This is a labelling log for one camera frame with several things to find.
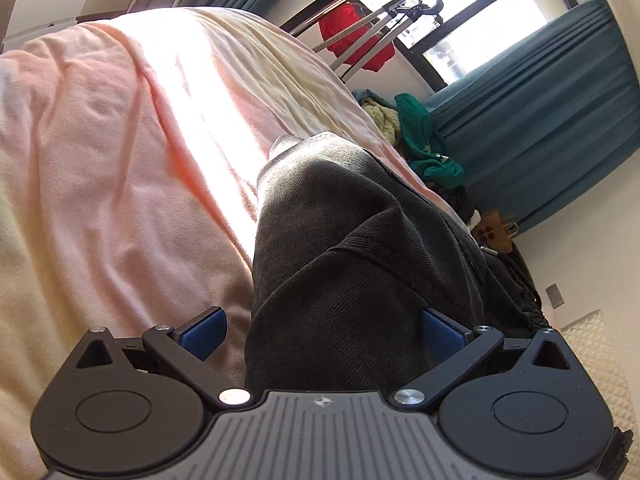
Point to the brown paper bag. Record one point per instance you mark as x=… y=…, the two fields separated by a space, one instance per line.
x=492 y=230

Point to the garment steamer stand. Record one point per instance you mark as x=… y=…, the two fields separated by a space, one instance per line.
x=380 y=25

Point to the white drawer cabinet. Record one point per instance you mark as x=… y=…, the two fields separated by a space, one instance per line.
x=50 y=5

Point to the black pants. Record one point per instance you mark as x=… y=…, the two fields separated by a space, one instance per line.
x=350 y=260

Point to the bed with pink blanket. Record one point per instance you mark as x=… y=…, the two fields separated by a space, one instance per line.
x=100 y=160

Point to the black garment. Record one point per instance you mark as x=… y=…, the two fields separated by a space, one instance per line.
x=460 y=205

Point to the red garment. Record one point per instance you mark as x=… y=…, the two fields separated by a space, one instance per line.
x=340 y=25

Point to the dark framed window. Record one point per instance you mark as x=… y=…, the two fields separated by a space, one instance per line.
x=500 y=20

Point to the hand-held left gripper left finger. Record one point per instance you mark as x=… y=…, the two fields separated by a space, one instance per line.
x=205 y=332

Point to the pale yellow knitted garment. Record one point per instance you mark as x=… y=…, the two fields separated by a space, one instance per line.
x=380 y=117

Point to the green garment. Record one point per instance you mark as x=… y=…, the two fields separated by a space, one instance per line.
x=420 y=135

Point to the grey wall switch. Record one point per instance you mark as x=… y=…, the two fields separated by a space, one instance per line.
x=556 y=295

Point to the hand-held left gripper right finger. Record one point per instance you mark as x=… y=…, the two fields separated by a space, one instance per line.
x=445 y=335

